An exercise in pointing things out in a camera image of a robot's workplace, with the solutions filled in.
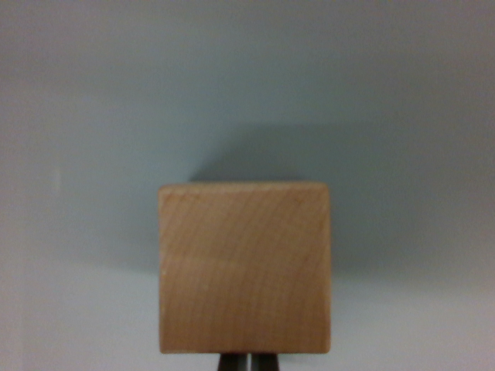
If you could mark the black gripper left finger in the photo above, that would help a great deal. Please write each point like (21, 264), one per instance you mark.
(231, 363)

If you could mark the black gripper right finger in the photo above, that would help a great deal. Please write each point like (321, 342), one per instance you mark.
(267, 363)

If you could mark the wooden cube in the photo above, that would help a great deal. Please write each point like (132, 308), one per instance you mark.
(243, 270)

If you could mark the white plastic tray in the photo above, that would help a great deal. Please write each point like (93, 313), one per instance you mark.
(247, 77)

